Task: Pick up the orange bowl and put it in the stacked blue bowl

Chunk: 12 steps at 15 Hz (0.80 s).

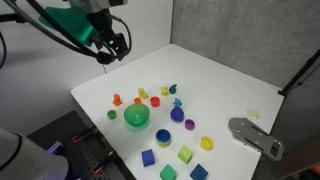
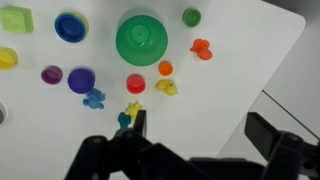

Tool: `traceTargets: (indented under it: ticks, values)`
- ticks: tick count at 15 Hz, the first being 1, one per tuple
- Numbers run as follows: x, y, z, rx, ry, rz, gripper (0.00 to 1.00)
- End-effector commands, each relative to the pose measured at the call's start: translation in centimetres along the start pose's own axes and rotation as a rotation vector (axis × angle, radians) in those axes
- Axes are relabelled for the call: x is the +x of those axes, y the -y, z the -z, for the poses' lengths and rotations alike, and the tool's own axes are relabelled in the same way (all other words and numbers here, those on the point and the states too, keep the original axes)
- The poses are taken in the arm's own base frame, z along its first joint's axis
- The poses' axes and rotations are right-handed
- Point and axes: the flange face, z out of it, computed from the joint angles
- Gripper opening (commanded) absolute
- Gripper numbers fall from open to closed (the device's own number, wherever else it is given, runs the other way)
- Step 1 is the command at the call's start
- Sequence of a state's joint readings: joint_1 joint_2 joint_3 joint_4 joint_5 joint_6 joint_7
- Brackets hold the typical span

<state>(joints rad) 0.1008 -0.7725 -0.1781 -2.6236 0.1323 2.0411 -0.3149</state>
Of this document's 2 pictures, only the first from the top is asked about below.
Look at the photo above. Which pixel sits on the blue toy figure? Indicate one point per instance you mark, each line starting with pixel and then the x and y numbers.
pixel 177 102

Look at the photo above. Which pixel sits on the grey metal plate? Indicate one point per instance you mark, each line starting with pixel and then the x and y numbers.
pixel 250 135

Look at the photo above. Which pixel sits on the dark blue cube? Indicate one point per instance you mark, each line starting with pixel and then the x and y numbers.
pixel 199 172

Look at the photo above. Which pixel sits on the red orange small bowl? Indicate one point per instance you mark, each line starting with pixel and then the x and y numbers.
pixel 155 101

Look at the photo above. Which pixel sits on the black perforated breadboard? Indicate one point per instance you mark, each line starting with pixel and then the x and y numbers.
pixel 80 156

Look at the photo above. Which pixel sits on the yellow cup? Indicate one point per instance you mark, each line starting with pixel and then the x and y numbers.
pixel 206 143

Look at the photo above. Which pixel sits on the royal blue cube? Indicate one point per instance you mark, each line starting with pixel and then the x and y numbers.
pixel 147 157

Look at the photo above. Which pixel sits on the orange toy figure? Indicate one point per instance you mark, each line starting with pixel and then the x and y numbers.
pixel 117 100

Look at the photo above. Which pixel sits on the small orange cup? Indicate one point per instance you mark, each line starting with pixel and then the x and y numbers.
pixel 137 100

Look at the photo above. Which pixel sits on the black orange clamp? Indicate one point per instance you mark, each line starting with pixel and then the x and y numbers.
pixel 104 162
pixel 85 134

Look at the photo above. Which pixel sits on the pale yellow sticker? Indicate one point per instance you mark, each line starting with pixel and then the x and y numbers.
pixel 253 113

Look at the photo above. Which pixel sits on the small purple cup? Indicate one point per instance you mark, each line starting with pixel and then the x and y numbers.
pixel 189 124

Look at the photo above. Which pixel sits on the black horizontal mount rod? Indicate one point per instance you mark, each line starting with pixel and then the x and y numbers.
pixel 11 17

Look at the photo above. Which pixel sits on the yellow toy duck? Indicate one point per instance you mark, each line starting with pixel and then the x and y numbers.
pixel 143 93

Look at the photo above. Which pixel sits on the small green cup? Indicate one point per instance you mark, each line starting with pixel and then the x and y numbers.
pixel 111 114

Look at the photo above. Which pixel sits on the lime green cube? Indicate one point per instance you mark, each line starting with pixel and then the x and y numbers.
pixel 185 154

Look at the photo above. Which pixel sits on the green camera mount bracket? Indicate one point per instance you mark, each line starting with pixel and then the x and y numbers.
pixel 71 21

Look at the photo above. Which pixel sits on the dark blue cup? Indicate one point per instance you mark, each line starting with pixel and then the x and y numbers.
pixel 163 137

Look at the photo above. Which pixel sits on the black tripod stand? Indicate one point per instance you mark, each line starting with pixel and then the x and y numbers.
pixel 301 71

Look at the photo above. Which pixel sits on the purple lit small device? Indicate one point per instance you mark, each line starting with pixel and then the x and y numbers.
pixel 55 147

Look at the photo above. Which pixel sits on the yellow toy star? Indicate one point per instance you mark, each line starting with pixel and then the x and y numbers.
pixel 164 91

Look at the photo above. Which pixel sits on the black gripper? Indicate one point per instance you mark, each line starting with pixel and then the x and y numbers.
pixel 101 26

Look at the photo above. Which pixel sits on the large green bowl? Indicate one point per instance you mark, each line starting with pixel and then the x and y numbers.
pixel 136 116

